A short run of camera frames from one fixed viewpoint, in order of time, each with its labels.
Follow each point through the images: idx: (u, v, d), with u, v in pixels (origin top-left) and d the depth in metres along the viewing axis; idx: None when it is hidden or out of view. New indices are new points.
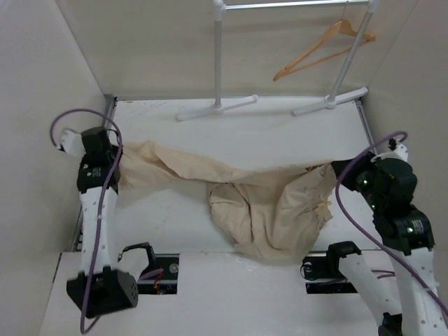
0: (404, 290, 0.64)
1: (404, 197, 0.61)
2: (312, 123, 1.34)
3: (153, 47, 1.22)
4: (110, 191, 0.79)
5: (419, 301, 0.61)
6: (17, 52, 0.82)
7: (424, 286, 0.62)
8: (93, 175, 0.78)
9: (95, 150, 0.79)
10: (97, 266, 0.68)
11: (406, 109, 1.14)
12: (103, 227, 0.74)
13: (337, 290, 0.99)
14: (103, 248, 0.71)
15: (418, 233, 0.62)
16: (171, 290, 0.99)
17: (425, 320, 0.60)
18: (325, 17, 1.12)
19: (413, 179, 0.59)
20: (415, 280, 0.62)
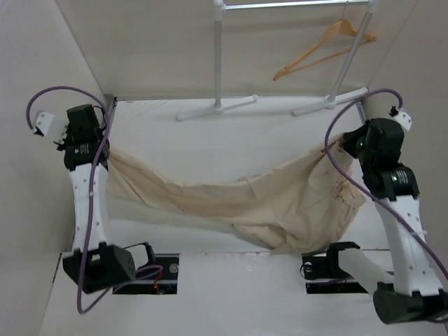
0: (393, 241, 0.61)
1: (393, 152, 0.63)
2: (312, 123, 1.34)
3: (153, 47, 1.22)
4: (100, 169, 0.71)
5: (407, 248, 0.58)
6: (17, 52, 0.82)
7: (409, 229, 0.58)
8: (81, 152, 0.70)
9: (82, 127, 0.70)
10: (92, 245, 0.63)
11: (406, 109, 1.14)
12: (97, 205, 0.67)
13: (337, 290, 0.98)
14: (99, 225, 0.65)
15: (400, 184, 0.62)
16: (171, 290, 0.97)
17: (414, 267, 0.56)
18: (325, 17, 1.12)
19: (400, 134, 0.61)
20: (400, 222, 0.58)
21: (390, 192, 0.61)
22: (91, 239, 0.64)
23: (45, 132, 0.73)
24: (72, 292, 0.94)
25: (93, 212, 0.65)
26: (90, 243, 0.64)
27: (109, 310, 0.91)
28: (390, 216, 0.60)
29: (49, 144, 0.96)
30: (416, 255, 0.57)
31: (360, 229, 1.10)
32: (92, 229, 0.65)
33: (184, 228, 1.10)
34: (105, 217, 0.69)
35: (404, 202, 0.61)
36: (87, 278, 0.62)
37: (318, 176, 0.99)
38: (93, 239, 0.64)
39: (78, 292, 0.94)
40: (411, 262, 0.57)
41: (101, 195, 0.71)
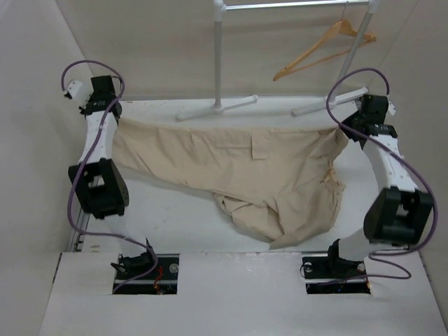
0: (376, 165, 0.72)
1: (378, 113, 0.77)
2: (312, 124, 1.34)
3: (153, 47, 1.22)
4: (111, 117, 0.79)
5: (385, 159, 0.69)
6: (17, 52, 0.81)
7: (386, 149, 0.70)
8: (99, 104, 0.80)
9: (101, 89, 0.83)
10: (92, 155, 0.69)
11: (406, 108, 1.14)
12: (103, 135, 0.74)
13: (338, 290, 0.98)
14: (101, 146, 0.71)
15: (381, 131, 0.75)
16: (171, 289, 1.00)
17: (392, 172, 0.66)
18: (325, 17, 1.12)
19: (383, 99, 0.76)
20: (380, 146, 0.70)
21: (374, 132, 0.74)
22: (94, 152, 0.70)
23: (75, 96, 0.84)
24: (72, 292, 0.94)
25: (98, 138, 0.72)
26: (91, 157, 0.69)
27: (109, 310, 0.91)
28: (372, 145, 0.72)
29: (49, 144, 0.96)
30: (394, 166, 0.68)
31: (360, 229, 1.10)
32: (96, 148, 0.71)
33: (184, 227, 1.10)
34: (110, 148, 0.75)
35: (383, 139, 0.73)
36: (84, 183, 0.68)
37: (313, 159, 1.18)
38: (95, 155, 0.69)
39: (78, 292, 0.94)
40: (389, 170, 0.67)
41: (110, 135, 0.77)
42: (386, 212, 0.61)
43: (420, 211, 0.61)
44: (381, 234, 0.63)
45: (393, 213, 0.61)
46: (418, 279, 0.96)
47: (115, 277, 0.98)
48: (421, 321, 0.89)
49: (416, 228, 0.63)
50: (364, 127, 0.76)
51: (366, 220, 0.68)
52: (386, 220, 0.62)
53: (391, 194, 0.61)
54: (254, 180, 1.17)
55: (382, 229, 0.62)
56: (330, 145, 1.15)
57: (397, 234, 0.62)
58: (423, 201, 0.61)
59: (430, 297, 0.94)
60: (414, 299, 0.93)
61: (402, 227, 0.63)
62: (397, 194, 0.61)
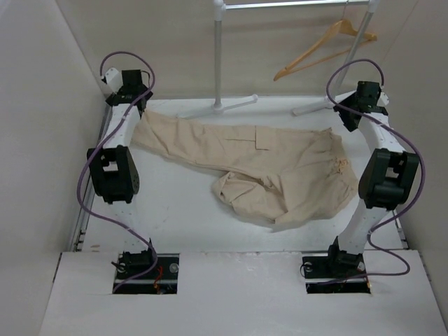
0: (369, 136, 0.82)
1: (370, 96, 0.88)
2: (312, 123, 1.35)
3: (153, 47, 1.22)
4: (135, 112, 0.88)
5: (376, 130, 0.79)
6: (17, 52, 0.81)
7: (378, 122, 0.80)
8: (125, 98, 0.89)
9: (131, 82, 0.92)
10: (109, 143, 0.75)
11: (406, 108, 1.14)
12: (125, 124, 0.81)
13: (338, 290, 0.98)
14: (120, 135, 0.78)
15: (374, 110, 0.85)
16: (171, 289, 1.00)
17: (382, 138, 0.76)
18: (325, 17, 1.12)
19: (375, 85, 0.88)
20: (372, 120, 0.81)
21: (367, 110, 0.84)
22: (110, 142, 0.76)
23: (110, 81, 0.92)
24: (73, 292, 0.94)
25: (119, 127, 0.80)
26: (110, 143, 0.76)
27: (109, 310, 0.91)
28: (365, 121, 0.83)
29: (49, 143, 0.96)
30: (385, 135, 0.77)
31: None
32: (114, 136, 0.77)
33: (184, 227, 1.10)
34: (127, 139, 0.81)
35: (376, 115, 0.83)
36: (99, 169, 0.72)
37: (316, 152, 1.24)
38: (113, 141, 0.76)
39: (79, 292, 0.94)
40: (381, 137, 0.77)
41: (131, 126, 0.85)
42: (376, 171, 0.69)
43: (407, 169, 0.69)
44: (373, 193, 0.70)
45: (383, 171, 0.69)
46: (418, 279, 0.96)
47: (115, 277, 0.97)
48: (422, 321, 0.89)
49: (406, 187, 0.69)
50: (358, 108, 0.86)
51: (360, 185, 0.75)
52: (376, 178, 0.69)
53: (380, 153, 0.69)
54: (254, 179, 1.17)
55: (374, 187, 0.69)
56: (329, 141, 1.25)
57: (388, 192, 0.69)
58: (410, 159, 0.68)
59: (430, 297, 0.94)
60: (414, 299, 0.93)
61: (392, 185, 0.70)
62: (386, 153, 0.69)
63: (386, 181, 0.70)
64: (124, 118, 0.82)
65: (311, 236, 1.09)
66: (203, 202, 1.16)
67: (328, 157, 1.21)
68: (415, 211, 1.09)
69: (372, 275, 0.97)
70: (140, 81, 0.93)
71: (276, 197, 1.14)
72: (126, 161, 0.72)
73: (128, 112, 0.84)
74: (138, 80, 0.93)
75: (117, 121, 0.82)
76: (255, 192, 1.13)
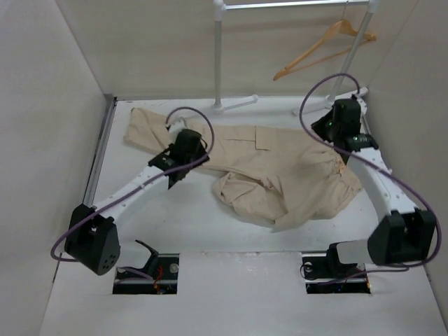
0: (367, 183, 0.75)
1: (354, 122, 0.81)
2: (311, 123, 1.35)
3: (153, 47, 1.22)
4: (164, 179, 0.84)
5: (376, 178, 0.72)
6: (17, 52, 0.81)
7: (375, 167, 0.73)
8: (166, 164, 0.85)
9: (180, 146, 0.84)
10: (106, 212, 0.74)
11: (406, 108, 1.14)
12: (138, 194, 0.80)
13: (338, 290, 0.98)
14: (122, 205, 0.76)
15: (361, 143, 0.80)
16: (171, 290, 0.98)
17: (387, 192, 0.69)
18: (325, 17, 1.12)
19: (358, 107, 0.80)
20: (368, 164, 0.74)
21: (355, 147, 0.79)
22: (109, 210, 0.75)
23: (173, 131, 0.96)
24: (73, 292, 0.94)
25: (129, 195, 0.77)
26: (106, 211, 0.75)
27: (109, 310, 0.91)
28: (359, 163, 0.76)
29: (49, 143, 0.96)
30: (388, 187, 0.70)
31: (360, 229, 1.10)
32: (116, 204, 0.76)
33: (184, 227, 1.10)
34: (130, 208, 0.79)
35: (367, 153, 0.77)
36: (74, 234, 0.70)
37: (315, 152, 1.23)
38: (110, 211, 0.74)
39: (79, 292, 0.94)
40: (385, 190, 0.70)
41: (149, 192, 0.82)
42: (393, 240, 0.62)
43: (424, 229, 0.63)
44: (390, 259, 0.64)
45: (400, 237, 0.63)
46: (417, 278, 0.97)
47: (115, 277, 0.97)
48: (421, 320, 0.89)
49: (423, 247, 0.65)
50: (343, 141, 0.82)
51: (372, 246, 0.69)
52: (394, 246, 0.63)
53: (393, 218, 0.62)
54: (254, 179, 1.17)
55: (392, 254, 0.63)
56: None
57: (406, 255, 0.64)
58: (425, 217, 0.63)
59: (430, 296, 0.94)
60: (414, 298, 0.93)
61: (409, 249, 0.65)
62: (398, 218, 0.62)
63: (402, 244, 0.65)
64: (142, 187, 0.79)
65: (311, 236, 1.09)
66: (203, 202, 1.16)
67: (327, 155, 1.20)
68: None
69: (372, 275, 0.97)
70: (191, 155, 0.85)
71: (276, 198, 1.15)
72: (103, 241, 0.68)
73: (151, 183, 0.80)
74: (190, 152, 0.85)
75: (134, 186, 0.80)
76: (254, 192, 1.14)
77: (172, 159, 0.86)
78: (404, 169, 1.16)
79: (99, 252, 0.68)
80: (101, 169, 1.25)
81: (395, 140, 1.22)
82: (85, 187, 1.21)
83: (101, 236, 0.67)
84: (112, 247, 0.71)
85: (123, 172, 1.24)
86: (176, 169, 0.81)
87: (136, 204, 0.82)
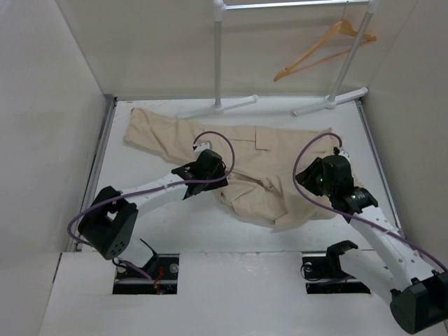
0: (375, 244, 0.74)
1: (346, 178, 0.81)
2: (311, 123, 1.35)
3: (154, 47, 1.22)
4: (183, 189, 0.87)
5: (386, 242, 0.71)
6: (17, 52, 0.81)
7: (383, 230, 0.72)
8: (187, 175, 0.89)
9: (202, 164, 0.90)
10: (131, 198, 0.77)
11: (406, 108, 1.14)
12: (159, 193, 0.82)
13: (338, 290, 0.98)
14: (145, 197, 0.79)
15: (360, 201, 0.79)
16: (171, 290, 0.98)
17: (402, 257, 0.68)
18: (325, 18, 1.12)
19: (346, 164, 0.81)
20: (374, 227, 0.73)
21: (356, 207, 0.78)
22: (133, 198, 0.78)
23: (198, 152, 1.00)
24: (73, 292, 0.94)
25: (152, 190, 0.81)
26: (131, 199, 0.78)
27: (109, 310, 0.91)
28: (364, 227, 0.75)
29: (50, 143, 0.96)
30: (400, 249, 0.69)
31: None
32: (140, 194, 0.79)
33: (184, 227, 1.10)
34: (149, 205, 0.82)
35: (370, 213, 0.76)
36: (96, 211, 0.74)
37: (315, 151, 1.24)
38: (134, 199, 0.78)
39: (79, 292, 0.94)
40: (399, 256, 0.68)
41: (168, 195, 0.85)
42: (419, 312, 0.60)
43: (447, 292, 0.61)
44: (420, 327, 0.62)
45: (423, 306, 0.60)
46: None
47: (115, 277, 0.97)
48: None
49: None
50: (341, 199, 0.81)
51: (397, 311, 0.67)
52: (422, 316, 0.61)
53: (414, 290, 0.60)
54: (254, 180, 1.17)
55: (421, 324, 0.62)
56: (330, 142, 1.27)
57: (435, 319, 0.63)
58: (444, 278, 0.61)
59: None
60: None
61: (437, 313, 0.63)
62: (418, 288, 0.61)
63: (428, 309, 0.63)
64: (164, 187, 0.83)
65: (311, 236, 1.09)
66: (202, 202, 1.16)
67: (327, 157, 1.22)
68: (414, 212, 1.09)
69: None
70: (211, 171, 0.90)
71: (276, 197, 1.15)
72: (122, 222, 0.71)
73: (173, 186, 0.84)
74: (209, 168, 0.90)
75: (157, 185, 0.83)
76: (255, 192, 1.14)
77: (192, 171, 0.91)
78: (404, 169, 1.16)
79: (115, 233, 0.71)
80: (101, 169, 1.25)
81: (394, 140, 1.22)
82: (85, 187, 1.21)
83: (124, 217, 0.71)
84: (126, 234, 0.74)
85: (124, 172, 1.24)
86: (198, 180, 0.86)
87: (155, 204, 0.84)
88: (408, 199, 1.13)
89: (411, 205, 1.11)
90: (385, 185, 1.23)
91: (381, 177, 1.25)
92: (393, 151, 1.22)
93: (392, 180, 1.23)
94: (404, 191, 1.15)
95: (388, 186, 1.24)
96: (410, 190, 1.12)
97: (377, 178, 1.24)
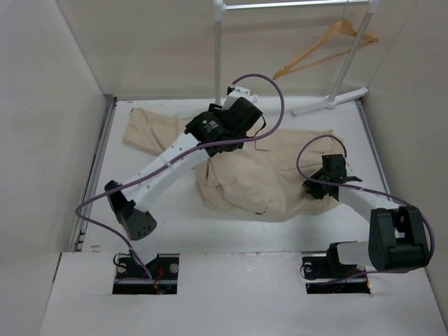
0: (355, 203, 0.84)
1: (339, 168, 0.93)
2: (311, 124, 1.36)
3: (153, 47, 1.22)
4: (199, 152, 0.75)
5: (362, 194, 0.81)
6: (15, 52, 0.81)
7: (358, 187, 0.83)
8: (206, 129, 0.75)
9: (234, 114, 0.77)
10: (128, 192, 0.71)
11: (405, 108, 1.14)
12: (165, 173, 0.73)
13: (338, 290, 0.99)
14: (145, 187, 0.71)
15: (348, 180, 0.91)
16: (171, 289, 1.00)
17: (372, 199, 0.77)
18: (325, 18, 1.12)
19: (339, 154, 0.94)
20: (352, 186, 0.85)
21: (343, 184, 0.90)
22: (131, 189, 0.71)
23: (232, 95, 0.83)
24: (73, 292, 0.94)
25: (153, 175, 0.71)
26: (129, 192, 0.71)
27: (109, 309, 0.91)
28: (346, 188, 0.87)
29: (49, 144, 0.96)
30: (373, 197, 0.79)
31: (361, 228, 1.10)
32: (139, 185, 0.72)
33: (184, 227, 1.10)
34: (158, 189, 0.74)
35: (353, 183, 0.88)
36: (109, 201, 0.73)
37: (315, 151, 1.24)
38: (132, 193, 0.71)
39: (79, 292, 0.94)
40: (371, 199, 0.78)
41: (180, 167, 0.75)
42: (385, 233, 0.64)
43: (412, 221, 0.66)
44: (390, 257, 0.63)
45: (392, 232, 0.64)
46: (418, 278, 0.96)
47: (115, 277, 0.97)
48: (421, 320, 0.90)
49: (422, 243, 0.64)
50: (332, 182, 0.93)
51: (373, 254, 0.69)
52: (389, 241, 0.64)
53: (379, 211, 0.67)
54: None
55: (390, 251, 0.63)
56: (330, 142, 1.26)
57: (405, 252, 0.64)
58: (411, 210, 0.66)
59: (430, 296, 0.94)
60: (414, 298, 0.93)
61: (408, 246, 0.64)
62: (386, 213, 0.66)
63: (399, 242, 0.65)
64: (170, 162, 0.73)
65: (311, 235, 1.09)
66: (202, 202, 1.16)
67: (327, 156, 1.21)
68: None
69: (372, 275, 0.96)
70: (241, 124, 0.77)
71: None
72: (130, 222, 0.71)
73: (180, 159, 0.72)
74: (239, 121, 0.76)
75: (161, 163, 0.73)
76: None
77: (214, 124, 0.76)
78: (404, 168, 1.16)
79: (125, 226, 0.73)
80: (101, 169, 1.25)
81: (395, 140, 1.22)
82: (85, 187, 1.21)
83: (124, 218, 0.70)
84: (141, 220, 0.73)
85: (124, 172, 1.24)
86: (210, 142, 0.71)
87: (166, 183, 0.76)
88: (409, 199, 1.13)
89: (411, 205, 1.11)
90: (385, 185, 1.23)
91: (381, 177, 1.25)
92: (394, 150, 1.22)
93: (392, 179, 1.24)
94: (404, 190, 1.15)
95: (388, 186, 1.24)
96: (410, 190, 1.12)
97: (377, 178, 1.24)
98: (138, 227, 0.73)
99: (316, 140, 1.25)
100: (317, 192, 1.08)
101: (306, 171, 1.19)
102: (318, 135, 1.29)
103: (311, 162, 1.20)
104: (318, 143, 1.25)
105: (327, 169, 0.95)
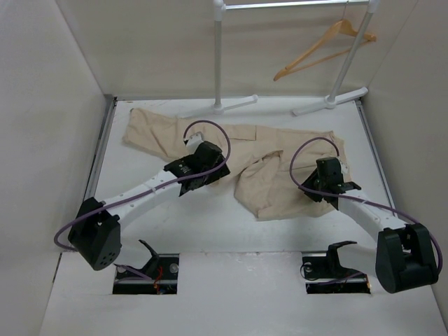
0: (358, 216, 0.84)
1: (336, 173, 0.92)
2: (311, 124, 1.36)
3: (153, 47, 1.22)
4: (178, 186, 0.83)
5: (365, 209, 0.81)
6: (15, 51, 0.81)
7: (360, 199, 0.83)
8: (182, 170, 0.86)
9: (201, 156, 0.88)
10: (113, 209, 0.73)
11: (405, 110, 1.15)
12: (147, 197, 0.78)
13: (338, 290, 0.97)
14: (130, 205, 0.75)
15: (346, 186, 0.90)
16: (171, 290, 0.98)
17: (377, 215, 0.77)
18: (325, 18, 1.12)
19: (335, 161, 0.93)
20: (353, 198, 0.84)
21: (341, 190, 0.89)
22: (116, 206, 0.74)
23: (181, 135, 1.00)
24: (72, 292, 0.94)
25: (140, 197, 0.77)
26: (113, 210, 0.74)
27: (109, 309, 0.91)
28: (346, 199, 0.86)
29: (49, 144, 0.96)
30: (376, 211, 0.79)
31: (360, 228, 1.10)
32: (123, 204, 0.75)
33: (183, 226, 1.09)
34: (140, 210, 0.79)
35: (353, 192, 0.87)
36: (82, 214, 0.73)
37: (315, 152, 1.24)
38: (117, 209, 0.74)
39: (78, 292, 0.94)
40: (375, 215, 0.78)
41: (159, 197, 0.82)
42: (395, 257, 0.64)
43: (421, 241, 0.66)
44: (400, 280, 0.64)
45: (402, 254, 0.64)
46: None
47: (115, 277, 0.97)
48: (421, 320, 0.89)
49: (430, 262, 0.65)
50: (329, 187, 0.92)
51: (381, 274, 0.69)
52: (400, 264, 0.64)
53: (389, 234, 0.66)
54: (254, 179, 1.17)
55: (400, 273, 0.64)
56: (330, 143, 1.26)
57: (414, 273, 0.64)
58: (418, 231, 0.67)
59: (430, 297, 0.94)
60: (413, 299, 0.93)
61: (416, 266, 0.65)
62: (394, 234, 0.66)
63: (407, 262, 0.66)
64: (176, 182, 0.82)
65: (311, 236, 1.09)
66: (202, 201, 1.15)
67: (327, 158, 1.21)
68: (414, 212, 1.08)
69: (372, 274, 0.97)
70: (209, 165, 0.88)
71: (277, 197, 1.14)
72: (103, 237, 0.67)
73: (163, 188, 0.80)
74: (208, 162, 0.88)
75: (145, 187, 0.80)
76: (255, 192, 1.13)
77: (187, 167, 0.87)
78: (404, 169, 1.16)
79: (94, 246, 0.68)
80: (101, 169, 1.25)
81: (394, 140, 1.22)
82: (84, 188, 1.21)
83: (101, 232, 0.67)
84: (112, 245, 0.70)
85: (124, 171, 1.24)
86: (190, 176, 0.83)
87: (144, 208, 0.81)
88: (408, 199, 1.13)
89: (411, 205, 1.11)
90: (385, 185, 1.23)
91: (381, 177, 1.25)
92: (395, 151, 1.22)
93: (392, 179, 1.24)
94: (404, 190, 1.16)
95: (388, 187, 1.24)
96: (411, 190, 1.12)
97: (377, 178, 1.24)
98: (106, 250, 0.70)
99: (316, 141, 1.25)
100: (314, 199, 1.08)
101: (305, 171, 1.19)
102: (317, 136, 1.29)
103: (309, 163, 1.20)
104: (318, 145, 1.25)
105: (323, 174, 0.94)
